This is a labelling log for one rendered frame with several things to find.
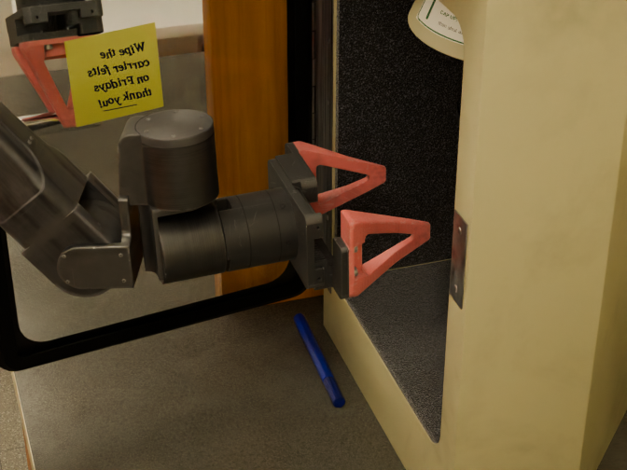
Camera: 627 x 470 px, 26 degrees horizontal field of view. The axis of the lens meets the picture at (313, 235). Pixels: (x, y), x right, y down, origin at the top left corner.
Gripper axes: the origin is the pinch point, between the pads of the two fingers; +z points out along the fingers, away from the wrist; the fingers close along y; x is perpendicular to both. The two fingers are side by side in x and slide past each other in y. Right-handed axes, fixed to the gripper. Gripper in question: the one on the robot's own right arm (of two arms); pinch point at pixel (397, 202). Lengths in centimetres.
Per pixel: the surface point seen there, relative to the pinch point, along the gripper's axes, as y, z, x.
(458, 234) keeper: -13.2, -0.5, -4.7
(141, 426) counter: 7.5, -21.1, 22.8
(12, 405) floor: 138, -29, 116
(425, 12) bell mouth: -0.9, 1.7, -16.2
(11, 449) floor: 124, -31, 116
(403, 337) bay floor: 3.2, 2.0, 15.7
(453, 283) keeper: -12.9, -0.6, -0.4
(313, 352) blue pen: 12.0, -3.5, 22.1
